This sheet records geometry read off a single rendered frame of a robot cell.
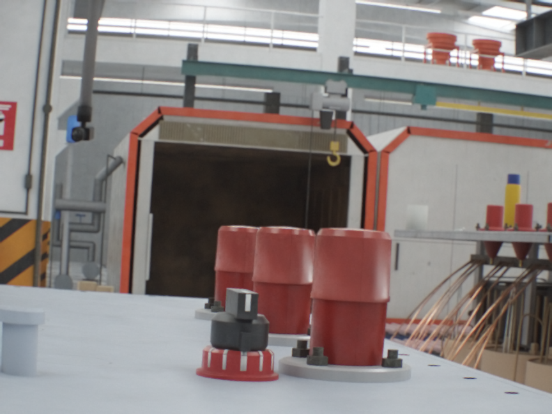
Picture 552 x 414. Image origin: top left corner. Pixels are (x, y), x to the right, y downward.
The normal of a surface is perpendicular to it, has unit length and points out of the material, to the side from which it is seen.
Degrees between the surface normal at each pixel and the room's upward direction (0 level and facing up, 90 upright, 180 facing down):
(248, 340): 90
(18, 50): 90
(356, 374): 90
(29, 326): 90
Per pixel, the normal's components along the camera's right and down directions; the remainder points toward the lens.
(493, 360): -0.92, -0.07
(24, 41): 0.17, -0.01
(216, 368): -0.51, -0.07
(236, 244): -0.26, -0.05
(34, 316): 0.69, 0.03
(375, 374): 0.40, 0.00
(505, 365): -0.75, -0.06
